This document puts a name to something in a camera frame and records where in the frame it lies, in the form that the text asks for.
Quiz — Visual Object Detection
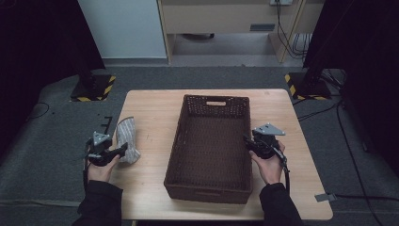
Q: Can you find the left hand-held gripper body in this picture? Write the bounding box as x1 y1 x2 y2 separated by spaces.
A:
85 131 113 168

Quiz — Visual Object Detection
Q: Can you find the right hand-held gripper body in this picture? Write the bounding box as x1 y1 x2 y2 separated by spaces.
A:
250 122 286 160

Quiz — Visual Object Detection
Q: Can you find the grey striped cloth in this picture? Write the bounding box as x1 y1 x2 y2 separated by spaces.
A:
116 116 141 165

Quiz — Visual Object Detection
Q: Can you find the brown woven basket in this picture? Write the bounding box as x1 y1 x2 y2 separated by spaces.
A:
163 93 254 205

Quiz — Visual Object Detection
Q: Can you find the person's left hand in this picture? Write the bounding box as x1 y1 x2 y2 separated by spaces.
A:
88 155 121 184

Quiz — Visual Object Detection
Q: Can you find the person's right hand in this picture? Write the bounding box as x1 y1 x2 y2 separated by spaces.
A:
249 141 286 186

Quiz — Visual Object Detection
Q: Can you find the striped black stand base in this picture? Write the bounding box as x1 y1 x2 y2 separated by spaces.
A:
69 73 117 103
284 72 333 102

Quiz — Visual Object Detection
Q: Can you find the black curtain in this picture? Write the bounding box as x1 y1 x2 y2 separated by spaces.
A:
0 0 106 164
302 0 399 177

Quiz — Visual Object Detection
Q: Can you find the white panel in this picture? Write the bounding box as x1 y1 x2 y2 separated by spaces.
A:
77 0 168 59

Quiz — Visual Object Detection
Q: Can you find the light wooden desk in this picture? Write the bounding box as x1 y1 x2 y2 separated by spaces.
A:
156 0 326 65

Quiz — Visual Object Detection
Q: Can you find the left hand-held gripper cable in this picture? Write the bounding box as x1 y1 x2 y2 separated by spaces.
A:
82 140 92 189

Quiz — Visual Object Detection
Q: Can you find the hand-held gripper cable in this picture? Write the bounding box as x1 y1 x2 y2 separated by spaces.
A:
272 147 292 193
82 140 92 189

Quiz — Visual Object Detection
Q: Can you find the right hand-held gripper cable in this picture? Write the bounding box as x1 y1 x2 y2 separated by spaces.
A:
272 147 292 193

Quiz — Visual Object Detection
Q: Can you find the short black floor cable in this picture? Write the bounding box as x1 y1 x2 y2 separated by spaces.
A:
295 102 342 122

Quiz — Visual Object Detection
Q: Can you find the thin black floor cable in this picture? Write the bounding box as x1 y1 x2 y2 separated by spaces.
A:
26 102 51 121

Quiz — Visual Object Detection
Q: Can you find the long black floor cable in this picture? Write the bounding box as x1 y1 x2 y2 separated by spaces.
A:
335 100 377 226

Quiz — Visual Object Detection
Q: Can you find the black looped cable bundle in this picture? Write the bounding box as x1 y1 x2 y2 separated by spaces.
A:
291 32 313 59

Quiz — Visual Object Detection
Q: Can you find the taped black floor cable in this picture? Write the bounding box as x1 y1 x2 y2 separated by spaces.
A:
333 194 399 202

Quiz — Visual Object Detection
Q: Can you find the black hanging power cable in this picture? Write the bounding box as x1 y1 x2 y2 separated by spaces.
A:
275 0 307 60

